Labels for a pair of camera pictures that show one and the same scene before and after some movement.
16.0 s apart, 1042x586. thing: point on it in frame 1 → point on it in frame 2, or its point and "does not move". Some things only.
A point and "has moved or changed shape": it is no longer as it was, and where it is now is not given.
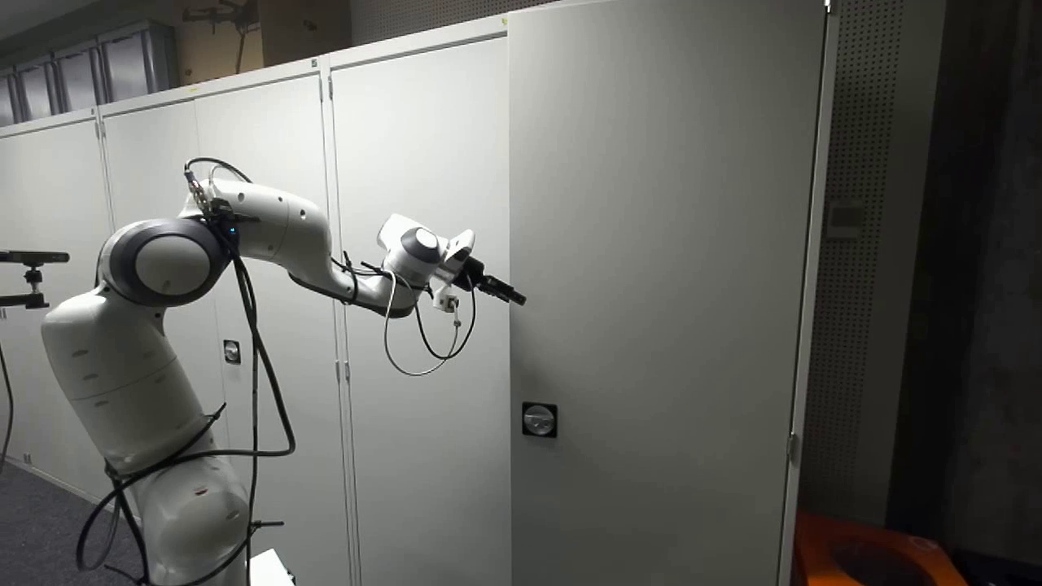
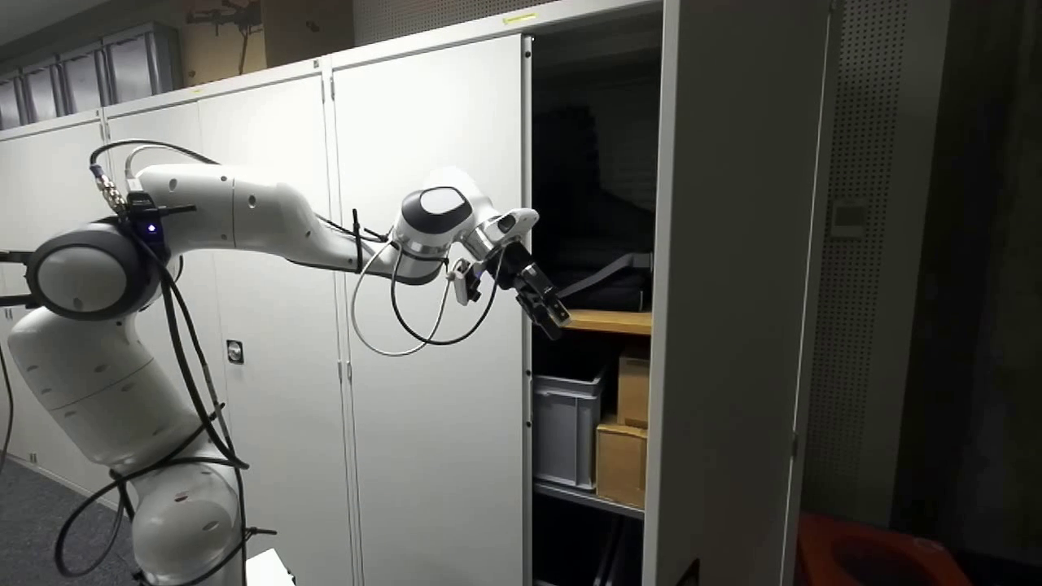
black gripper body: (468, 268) → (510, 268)
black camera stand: (33, 273) does not move
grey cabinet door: (668, 177) has moved or changed shape
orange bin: (839, 552) does not move
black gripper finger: (505, 291) → (536, 310)
